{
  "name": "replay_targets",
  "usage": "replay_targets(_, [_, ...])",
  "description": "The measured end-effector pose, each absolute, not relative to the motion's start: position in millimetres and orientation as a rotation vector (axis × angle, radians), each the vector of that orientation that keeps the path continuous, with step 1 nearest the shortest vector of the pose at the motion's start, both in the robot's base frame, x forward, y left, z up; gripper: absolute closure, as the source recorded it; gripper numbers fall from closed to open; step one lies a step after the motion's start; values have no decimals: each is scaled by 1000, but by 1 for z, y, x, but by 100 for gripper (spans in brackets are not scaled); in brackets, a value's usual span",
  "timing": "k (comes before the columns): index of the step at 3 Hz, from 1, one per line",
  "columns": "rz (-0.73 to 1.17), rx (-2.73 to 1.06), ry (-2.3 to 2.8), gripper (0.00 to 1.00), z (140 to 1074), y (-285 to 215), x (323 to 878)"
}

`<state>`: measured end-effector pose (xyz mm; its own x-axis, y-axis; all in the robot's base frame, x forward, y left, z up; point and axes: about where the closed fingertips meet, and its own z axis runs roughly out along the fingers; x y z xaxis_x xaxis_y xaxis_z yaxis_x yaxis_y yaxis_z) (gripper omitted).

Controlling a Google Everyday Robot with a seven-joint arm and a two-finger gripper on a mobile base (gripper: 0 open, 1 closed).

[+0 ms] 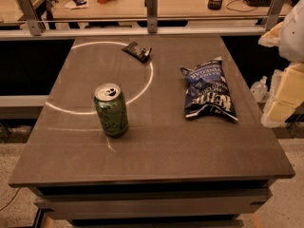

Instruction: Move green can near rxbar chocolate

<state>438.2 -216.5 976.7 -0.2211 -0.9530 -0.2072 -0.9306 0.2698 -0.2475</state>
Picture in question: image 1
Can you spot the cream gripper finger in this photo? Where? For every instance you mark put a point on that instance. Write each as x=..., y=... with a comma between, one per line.
x=271, y=38
x=286, y=95

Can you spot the green soda can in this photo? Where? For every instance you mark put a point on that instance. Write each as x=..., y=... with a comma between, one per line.
x=111, y=109

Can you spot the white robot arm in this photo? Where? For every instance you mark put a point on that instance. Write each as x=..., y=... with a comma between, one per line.
x=291, y=38

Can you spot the black rxbar chocolate wrapper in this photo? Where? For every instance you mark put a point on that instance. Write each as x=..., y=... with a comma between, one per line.
x=138, y=52

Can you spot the clear sanitizer bottle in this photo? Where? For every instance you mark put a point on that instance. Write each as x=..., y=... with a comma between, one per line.
x=259, y=89

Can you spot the black mesh cup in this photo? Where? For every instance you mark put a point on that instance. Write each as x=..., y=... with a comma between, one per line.
x=214, y=4

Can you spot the blue chip bag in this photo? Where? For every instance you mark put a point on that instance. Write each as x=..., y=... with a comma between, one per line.
x=208, y=92

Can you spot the right metal bracket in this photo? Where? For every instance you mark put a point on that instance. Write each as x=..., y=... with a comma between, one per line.
x=270, y=20

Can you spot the metal bracket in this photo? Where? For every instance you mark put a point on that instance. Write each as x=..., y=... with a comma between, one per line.
x=35, y=26
x=270, y=20
x=152, y=15

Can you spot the middle metal bracket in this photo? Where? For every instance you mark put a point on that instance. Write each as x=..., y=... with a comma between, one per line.
x=152, y=15

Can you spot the left metal bracket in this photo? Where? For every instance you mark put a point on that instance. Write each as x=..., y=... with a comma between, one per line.
x=35, y=26

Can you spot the metal rail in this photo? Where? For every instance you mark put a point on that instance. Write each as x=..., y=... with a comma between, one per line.
x=22, y=34

